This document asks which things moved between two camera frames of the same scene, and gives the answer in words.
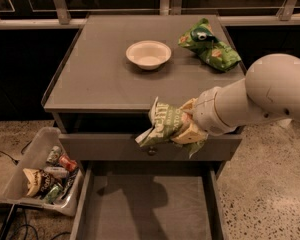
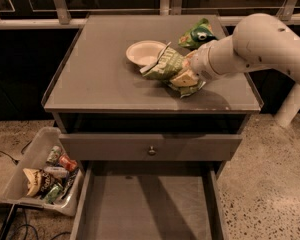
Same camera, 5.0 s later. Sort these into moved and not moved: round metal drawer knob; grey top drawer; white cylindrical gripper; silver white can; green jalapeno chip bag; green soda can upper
Moved: green jalapeno chip bag; white cylindrical gripper
Not moved: round metal drawer knob; grey top drawer; green soda can upper; silver white can
